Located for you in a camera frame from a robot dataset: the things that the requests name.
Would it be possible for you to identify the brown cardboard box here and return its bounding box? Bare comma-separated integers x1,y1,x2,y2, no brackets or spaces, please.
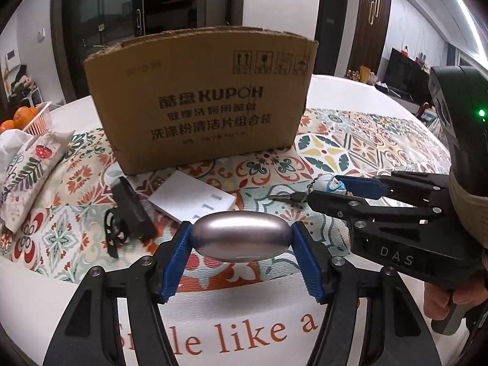
83,26,319,176

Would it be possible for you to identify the black television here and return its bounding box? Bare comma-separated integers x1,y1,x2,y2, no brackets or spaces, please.
385,48,433,102

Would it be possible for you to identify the person's right forearm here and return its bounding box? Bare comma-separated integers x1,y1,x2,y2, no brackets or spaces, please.
447,162,488,250

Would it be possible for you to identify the floral fabric tissue cover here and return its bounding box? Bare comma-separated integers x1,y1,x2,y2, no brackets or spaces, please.
0,130,76,233

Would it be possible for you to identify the white shelf with plush toys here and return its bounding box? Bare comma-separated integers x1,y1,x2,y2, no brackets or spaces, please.
8,65,42,107

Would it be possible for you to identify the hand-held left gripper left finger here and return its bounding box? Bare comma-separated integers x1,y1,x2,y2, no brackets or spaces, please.
44,221,193,366

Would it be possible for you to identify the black clip device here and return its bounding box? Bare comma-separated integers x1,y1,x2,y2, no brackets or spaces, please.
103,176,159,258

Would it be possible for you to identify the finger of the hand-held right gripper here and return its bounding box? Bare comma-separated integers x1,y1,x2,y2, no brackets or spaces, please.
335,171,452,210
308,190,439,229

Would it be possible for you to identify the white patterned tablecloth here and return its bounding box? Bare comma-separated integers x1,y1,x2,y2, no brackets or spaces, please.
0,74,488,366

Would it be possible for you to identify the slatted wooden wall panel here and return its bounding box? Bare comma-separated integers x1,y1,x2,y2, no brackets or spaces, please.
349,0,393,75

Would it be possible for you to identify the person's right hand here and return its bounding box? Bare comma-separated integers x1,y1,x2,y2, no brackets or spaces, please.
422,248,488,321

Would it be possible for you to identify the white television cabinet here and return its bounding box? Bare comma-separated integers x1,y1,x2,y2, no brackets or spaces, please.
375,82,416,104

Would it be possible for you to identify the silver oval case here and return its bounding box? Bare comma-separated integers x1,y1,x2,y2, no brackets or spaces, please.
191,210,293,263

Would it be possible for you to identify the white plastic fruit basket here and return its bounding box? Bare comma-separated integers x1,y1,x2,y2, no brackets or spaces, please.
23,101,53,136

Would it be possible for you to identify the white tissue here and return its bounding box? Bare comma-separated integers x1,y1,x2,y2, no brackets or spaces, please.
0,129,37,168

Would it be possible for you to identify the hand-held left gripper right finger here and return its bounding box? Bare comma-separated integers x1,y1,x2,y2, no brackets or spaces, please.
290,221,433,366

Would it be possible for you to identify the key with figurine keychain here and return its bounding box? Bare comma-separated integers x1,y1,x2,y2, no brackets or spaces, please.
269,173,349,204

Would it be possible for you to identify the white flat box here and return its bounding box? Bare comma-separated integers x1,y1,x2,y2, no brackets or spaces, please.
147,170,237,225

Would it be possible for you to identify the dark interior door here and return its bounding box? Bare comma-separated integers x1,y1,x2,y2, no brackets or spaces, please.
314,0,350,77

